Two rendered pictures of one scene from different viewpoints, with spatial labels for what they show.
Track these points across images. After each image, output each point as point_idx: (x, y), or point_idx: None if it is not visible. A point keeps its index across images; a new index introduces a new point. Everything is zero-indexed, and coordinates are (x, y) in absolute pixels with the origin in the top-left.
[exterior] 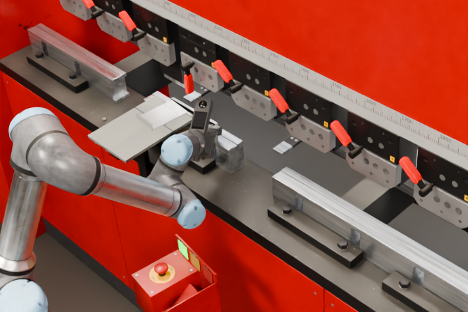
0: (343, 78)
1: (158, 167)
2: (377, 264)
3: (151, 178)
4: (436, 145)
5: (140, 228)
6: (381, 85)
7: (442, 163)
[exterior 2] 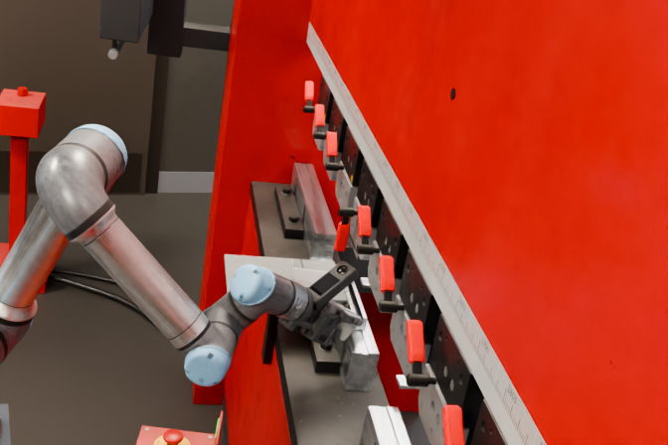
0: (450, 255)
1: (224, 296)
2: None
3: (210, 307)
4: (500, 405)
5: (253, 421)
6: (477, 274)
7: (497, 441)
